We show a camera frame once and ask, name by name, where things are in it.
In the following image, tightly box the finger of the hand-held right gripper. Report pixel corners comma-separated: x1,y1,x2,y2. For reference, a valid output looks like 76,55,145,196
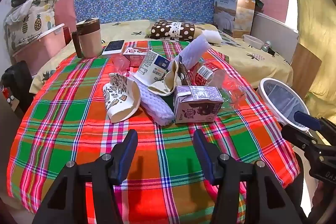
293,111,336,141
281,125,320,154

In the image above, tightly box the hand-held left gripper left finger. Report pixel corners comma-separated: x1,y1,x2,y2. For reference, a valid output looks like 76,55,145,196
32,129,139,224

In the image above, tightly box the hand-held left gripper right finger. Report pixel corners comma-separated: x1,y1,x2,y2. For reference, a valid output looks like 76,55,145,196
193,129,302,224

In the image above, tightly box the white trash bin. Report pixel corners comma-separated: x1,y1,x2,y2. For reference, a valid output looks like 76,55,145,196
257,78,311,131

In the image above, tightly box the purple drink carton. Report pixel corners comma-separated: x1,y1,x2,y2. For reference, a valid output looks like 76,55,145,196
174,86,224,124

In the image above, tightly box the patterned crushed paper cup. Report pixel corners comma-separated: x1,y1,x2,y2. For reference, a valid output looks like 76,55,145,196
103,73,141,123

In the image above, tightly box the white foam net sleeve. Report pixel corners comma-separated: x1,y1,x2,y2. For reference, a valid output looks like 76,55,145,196
136,81,175,126

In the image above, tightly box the beige crushed paper cup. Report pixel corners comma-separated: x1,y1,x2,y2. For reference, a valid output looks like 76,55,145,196
148,60,184,96

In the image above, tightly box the clear bottle red label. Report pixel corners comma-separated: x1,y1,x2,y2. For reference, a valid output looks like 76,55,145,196
193,63,247,109

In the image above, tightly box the brown coffee sachet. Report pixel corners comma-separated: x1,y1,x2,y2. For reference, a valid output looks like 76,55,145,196
178,55,195,86

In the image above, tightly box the clear plastic wrapper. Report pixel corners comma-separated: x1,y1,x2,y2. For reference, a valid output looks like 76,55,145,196
112,56,130,72

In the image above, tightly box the white blue yogurt cup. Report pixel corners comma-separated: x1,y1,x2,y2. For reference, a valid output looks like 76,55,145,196
132,49,171,85

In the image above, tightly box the pink white carton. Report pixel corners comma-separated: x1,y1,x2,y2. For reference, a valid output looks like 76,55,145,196
123,47,150,67

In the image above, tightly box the lavender foam sheet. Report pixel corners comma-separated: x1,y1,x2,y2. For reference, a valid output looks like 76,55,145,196
181,35,210,70

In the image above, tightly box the clear plastic bin liner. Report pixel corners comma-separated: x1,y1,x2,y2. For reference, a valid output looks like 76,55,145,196
264,82,309,125

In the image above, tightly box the wooden board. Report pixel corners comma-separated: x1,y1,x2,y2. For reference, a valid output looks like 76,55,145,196
291,43,323,100

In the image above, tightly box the colourful plaid cloth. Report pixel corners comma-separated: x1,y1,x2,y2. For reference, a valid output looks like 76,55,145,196
7,40,300,216

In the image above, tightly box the yellow printed bed sheet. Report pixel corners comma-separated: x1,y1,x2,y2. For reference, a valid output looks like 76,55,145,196
29,19,294,95

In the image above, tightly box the white board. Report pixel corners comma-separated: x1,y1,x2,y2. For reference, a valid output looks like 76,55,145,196
251,12,299,62

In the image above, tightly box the white bowl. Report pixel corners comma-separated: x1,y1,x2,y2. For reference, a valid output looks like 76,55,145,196
243,34,264,50

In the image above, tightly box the yellow curtain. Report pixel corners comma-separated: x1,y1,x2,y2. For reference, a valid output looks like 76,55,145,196
285,0,336,120

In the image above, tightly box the white smartphone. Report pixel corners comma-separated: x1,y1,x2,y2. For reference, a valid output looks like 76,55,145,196
102,40,125,57

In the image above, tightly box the brown beige mug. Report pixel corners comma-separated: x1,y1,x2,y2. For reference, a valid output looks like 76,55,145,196
72,18,103,59

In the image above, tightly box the quilt packaging box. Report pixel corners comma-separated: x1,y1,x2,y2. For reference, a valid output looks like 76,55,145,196
213,0,256,38

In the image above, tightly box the brown polka dot pillow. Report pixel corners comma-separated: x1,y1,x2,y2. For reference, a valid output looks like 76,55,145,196
145,20,221,44

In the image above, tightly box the red spotted object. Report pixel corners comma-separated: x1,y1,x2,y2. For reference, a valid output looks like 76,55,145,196
1,86,14,109

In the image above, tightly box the black backpack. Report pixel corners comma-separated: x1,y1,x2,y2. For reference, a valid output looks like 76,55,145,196
0,60,33,120

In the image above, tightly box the pink storage box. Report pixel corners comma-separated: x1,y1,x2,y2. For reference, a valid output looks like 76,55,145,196
13,23,66,76

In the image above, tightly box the pineapple print bag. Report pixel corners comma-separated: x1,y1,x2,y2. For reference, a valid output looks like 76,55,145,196
4,0,62,55

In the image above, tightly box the white cloth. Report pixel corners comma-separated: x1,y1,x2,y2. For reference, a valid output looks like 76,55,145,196
5,0,34,24

